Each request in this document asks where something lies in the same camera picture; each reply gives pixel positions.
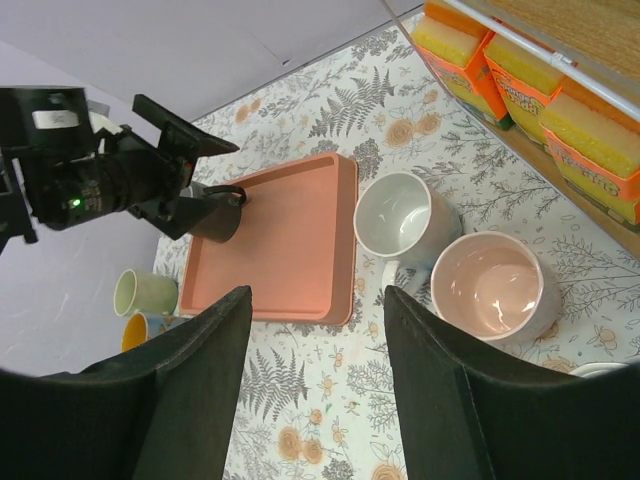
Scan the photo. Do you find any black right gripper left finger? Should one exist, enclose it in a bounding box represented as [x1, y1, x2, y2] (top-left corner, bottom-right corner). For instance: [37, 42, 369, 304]
[1, 286, 252, 479]

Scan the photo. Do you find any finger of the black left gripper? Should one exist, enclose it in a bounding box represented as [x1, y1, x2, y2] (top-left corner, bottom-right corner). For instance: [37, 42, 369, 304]
[127, 196, 219, 240]
[132, 94, 240, 158]

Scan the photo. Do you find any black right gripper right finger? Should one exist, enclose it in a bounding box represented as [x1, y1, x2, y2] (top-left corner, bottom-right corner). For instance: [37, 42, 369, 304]
[384, 286, 639, 479]

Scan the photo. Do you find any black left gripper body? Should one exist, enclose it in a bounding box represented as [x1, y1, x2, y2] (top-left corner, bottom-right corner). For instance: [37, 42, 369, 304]
[37, 131, 193, 230]

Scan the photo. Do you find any dark green mug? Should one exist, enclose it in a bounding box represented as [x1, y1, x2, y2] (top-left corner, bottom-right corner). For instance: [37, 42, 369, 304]
[181, 182, 248, 243]

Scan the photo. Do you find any green ceramic mug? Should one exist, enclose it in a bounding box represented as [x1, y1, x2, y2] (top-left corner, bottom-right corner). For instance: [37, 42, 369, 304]
[113, 269, 179, 317]

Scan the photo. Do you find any blue butterfly mug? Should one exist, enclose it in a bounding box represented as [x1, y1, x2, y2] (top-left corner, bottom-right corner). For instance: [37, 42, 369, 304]
[121, 312, 188, 352]

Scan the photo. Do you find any dark grey mug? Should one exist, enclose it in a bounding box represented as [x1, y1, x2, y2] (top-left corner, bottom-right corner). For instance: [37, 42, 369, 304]
[569, 362, 627, 378]

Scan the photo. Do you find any pink mug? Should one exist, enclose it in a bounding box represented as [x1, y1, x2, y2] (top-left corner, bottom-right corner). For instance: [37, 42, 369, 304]
[431, 231, 562, 345]

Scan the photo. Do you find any blue white gradient mug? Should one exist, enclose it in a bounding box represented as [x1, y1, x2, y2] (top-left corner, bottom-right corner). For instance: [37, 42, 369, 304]
[353, 172, 463, 296]

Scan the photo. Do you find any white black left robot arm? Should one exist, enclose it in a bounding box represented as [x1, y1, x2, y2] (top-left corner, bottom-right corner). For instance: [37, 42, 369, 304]
[1, 86, 247, 244]

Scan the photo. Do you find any terracotta pink tray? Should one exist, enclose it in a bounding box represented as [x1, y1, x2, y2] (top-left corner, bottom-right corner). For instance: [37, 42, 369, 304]
[179, 153, 359, 326]

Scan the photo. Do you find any orange sponge pack left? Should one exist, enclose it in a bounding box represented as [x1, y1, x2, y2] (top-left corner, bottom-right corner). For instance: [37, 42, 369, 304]
[410, 1, 514, 131]

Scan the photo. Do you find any orange sponge pack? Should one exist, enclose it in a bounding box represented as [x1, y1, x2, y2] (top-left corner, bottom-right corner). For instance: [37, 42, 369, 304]
[539, 79, 639, 230]
[483, 34, 566, 145]
[410, 1, 514, 131]

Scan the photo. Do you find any orange sponge pack right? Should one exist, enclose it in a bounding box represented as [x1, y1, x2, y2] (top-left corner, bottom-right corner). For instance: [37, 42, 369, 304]
[539, 79, 639, 230]

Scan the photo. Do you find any orange sponge pack middle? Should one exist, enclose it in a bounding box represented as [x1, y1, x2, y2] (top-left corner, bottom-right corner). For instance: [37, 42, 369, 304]
[483, 34, 566, 145]

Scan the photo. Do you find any white wire shelf rack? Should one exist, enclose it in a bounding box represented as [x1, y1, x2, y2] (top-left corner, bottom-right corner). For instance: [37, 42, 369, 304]
[409, 3, 639, 255]

